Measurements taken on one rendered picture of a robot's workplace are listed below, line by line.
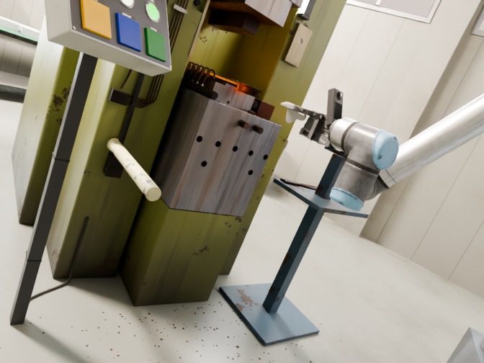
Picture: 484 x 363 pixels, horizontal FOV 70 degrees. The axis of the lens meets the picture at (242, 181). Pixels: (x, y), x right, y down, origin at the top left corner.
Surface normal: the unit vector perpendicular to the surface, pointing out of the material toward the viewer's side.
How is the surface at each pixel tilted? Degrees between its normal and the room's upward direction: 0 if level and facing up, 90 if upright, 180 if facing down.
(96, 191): 90
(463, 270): 90
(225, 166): 90
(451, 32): 90
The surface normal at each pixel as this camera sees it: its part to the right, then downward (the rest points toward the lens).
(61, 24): -0.47, 0.04
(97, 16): 0.88, -0.07
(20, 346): 0.37, -0.90
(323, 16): 0.54, 0.40
